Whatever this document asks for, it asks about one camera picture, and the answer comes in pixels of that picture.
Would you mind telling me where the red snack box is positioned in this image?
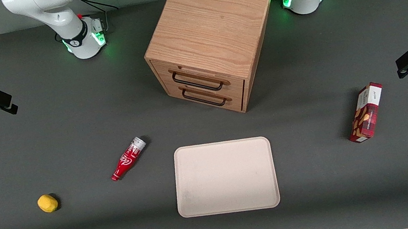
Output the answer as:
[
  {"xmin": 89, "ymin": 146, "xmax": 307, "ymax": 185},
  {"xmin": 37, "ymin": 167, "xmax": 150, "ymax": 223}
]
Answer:
[{"xmin": 340, "ymin": 80, "xmax": 392, "ymax": 145}]

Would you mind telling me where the beige rectangular tray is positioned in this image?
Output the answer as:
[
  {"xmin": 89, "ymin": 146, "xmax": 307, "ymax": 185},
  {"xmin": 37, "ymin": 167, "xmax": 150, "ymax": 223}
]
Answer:
[{"xmin": 167, "ymin": 132, "xmax": 282, "ymax": 224}]

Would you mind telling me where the oak wooden drawer cabinet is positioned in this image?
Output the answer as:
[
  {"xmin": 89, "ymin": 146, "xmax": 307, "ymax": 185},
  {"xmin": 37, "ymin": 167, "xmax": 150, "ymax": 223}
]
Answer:
[{"xmin": 134, "ymin": 0, "xmax": 293, "ymax": 129}]

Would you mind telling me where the black right arm base cable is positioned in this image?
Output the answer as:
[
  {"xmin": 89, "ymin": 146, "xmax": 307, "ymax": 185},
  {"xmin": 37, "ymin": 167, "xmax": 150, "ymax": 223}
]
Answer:
[{"xmin": 76, "ymin": 0, "xmax": 123, "ymax": 38}]

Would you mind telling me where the yellow lemon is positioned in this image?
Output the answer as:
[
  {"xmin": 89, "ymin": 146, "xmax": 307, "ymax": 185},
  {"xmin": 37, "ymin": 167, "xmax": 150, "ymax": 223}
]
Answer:
[{"xmin": 36, "ymin": 193, "xmax": 60, "ymax": 215}]

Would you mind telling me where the wooden drawer with black handle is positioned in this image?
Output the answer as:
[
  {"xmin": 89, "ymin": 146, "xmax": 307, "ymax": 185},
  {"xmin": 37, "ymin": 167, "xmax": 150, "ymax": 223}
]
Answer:
[
  {"xmin": 150, "ymin": 45, "xmax": 248, "ymax": 112},
  {"xmin": 160, "ymin": 68, "xmax": 249, "ymax": 125}
]

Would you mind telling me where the red cola bottle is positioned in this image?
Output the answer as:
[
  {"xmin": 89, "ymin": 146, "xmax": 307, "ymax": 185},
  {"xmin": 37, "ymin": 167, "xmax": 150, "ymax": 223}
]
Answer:
[{"xmin": 105, "ymin": 136, "xmax": 153, "ymax": 183}]

